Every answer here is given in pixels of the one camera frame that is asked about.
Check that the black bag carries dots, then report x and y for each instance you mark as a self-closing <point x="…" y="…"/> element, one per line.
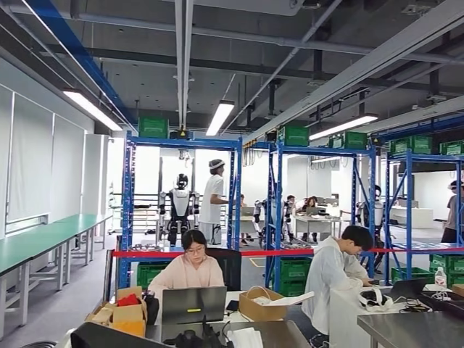
<point x="152" y="310"/>

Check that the grey roller blind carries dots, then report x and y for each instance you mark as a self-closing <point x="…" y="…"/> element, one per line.
<point x="67" y="168"/>
<point x="31" y="158"/>

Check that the white desk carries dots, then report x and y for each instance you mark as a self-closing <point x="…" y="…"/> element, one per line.
<point x="344" y="322"/>

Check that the white table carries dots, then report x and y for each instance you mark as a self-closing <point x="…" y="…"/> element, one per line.
<point x="413" y="217"/>
<point x="315" y="221"/>

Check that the black phone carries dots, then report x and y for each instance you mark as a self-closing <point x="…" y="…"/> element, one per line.
<point x="232" y="306"/>

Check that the long ceiling light bar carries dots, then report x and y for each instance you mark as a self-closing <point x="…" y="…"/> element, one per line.
<point x="344" y="126"/>
<point x="220" y="117"/>
<point x="90" y="109"/>

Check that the red cloth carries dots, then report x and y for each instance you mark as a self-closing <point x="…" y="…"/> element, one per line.
<point x="128" y="300"/>

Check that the white paper stack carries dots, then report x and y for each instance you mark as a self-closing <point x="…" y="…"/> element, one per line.
<point x="246" y="338"/>

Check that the dark top table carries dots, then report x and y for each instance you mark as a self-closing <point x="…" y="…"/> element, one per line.
<point x="283" y="336"/>

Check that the black headset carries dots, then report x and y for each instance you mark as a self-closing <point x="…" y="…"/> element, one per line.
<point x="188" y="340"/>

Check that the blue ceiling beam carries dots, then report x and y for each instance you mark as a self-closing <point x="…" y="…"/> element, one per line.
<point x="72" y="48"/>

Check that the green plastic crate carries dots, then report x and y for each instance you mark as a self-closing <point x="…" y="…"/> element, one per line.
<point x="355" y="140"/>
<point x="451" y="148"/>
<point x="291" y="288"/>
<point x="295" y="269"/>
<point x="293" y="136"/>
<point x="149" y="276"/>
<point x="410" y="274"/>
<point x="153" y="128"/>
<point x="336" y="142"/>
<point x="401" y="146"/>
<point x="456" y="280"/>
<point x="455" y="263"/>
<point x="422" y="144"/>

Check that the green top workbench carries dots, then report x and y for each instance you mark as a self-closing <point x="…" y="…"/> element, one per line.
<point x="29" y="245"/>
<point x="83" y="222"/>

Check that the black laptop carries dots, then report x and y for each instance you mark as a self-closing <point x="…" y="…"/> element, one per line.
<point x="407" y="288"/>

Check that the white headset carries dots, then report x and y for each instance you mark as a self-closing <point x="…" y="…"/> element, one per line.
<point x="384" y="303"/>

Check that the open cardboard box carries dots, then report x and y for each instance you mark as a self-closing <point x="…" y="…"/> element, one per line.
<point x="127" y="314"/>

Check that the grey ceiling rail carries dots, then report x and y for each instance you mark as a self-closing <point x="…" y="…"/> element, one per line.
<point x="362" y="67"/>

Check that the steel top table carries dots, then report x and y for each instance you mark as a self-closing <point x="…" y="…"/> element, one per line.
<point x="410" y="331"/>

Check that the black office chair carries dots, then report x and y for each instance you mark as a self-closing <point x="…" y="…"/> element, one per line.
<point x="232" y="269"/>

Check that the grey laptop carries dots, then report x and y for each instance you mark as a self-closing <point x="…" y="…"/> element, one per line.
<point x="194" y="302"/>

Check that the red barrier tape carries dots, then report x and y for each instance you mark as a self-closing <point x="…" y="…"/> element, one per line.
<point x="271" y="252"/>

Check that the clear plastic bottle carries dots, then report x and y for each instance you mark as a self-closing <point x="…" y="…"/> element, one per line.
<point x="440" y="279"/>

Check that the blue steel shelf rack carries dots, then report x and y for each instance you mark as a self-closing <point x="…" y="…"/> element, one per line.
<point x="127" y="192"/>
<point x="409" y="201"/>
<point x="278" y="201"/>

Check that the black tray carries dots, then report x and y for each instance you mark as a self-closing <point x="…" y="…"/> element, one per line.
<point x="446" y="302"/>

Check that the white black humanoid robot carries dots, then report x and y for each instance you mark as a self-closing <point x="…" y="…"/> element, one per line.
<point x="379" y="213"/>
<point x="180" y="204"/>
<point x="258" y="211"/>

